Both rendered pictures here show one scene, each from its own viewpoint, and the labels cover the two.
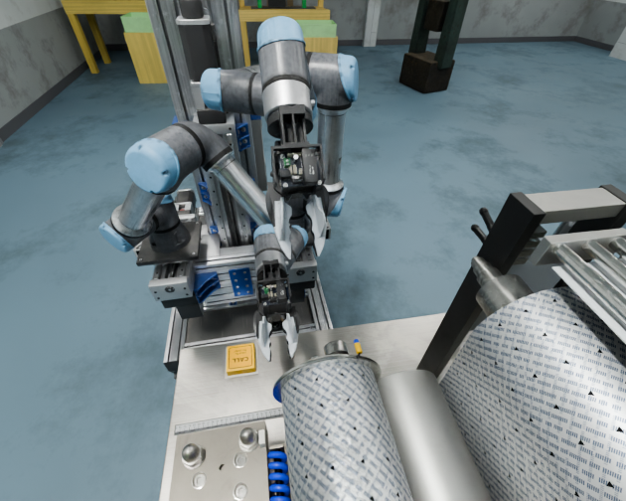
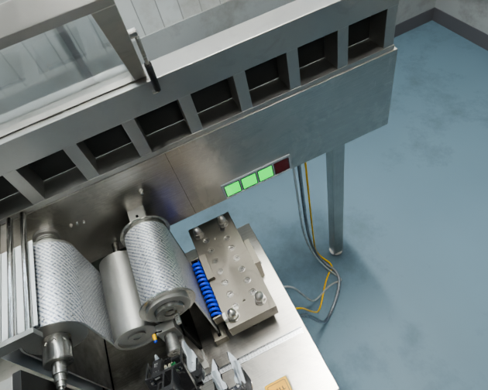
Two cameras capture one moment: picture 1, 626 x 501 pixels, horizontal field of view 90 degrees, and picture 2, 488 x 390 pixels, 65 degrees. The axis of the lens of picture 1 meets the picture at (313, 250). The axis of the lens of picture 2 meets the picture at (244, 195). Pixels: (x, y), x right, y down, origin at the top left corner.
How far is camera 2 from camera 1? 0.83 m
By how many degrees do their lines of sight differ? 85
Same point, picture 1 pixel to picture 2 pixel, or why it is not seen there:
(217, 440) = (252, 310)
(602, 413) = (56, 278)
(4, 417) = not seen: outside the picture
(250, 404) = (259, 361)
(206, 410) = (288, 347)
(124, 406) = not seen: outside the picture
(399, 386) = (132, 321)
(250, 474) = (227, 302)
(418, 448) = (128, 295)
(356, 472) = (147, 259)
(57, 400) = not seen: outside the picture
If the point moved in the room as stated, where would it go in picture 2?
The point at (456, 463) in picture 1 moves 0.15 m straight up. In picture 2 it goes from (114, 295) to (86, 271)
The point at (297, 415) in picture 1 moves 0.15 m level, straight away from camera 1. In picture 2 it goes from (173, 275) to (187, 330)
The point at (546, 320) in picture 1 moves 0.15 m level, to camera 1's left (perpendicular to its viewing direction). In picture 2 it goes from (53, 309) to (116, 291)
